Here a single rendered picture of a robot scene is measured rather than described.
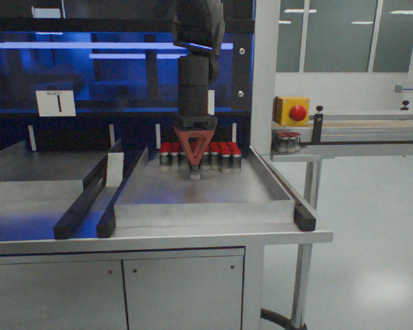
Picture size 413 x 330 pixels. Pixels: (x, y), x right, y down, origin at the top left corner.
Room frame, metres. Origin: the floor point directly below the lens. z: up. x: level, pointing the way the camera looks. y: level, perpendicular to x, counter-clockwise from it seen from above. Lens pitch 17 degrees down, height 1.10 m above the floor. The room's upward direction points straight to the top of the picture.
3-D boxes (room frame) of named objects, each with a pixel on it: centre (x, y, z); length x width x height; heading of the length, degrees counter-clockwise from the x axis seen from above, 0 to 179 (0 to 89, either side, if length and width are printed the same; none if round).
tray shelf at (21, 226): (0.61, 0.18, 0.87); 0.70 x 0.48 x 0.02; 94
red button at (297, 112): (0.78, -0.23, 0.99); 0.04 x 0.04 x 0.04; 4
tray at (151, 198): (0.58, 0.01, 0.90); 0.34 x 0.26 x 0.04; 3
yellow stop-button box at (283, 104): (0.82, -0.22, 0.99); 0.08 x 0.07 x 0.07; 4
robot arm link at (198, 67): (0.60, 0.02, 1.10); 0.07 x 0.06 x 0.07; 164
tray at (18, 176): (0.67, 0.36, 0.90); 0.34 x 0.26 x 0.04; 4
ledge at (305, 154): (0.86, -0.24, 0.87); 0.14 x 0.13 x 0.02; 4
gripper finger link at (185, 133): (0.60, 0.03, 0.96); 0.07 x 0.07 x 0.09; 18
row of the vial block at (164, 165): (0.66, 0.01, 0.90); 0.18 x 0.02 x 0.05; 93
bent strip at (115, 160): (0.53, 0.18, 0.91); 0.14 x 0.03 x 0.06; 3
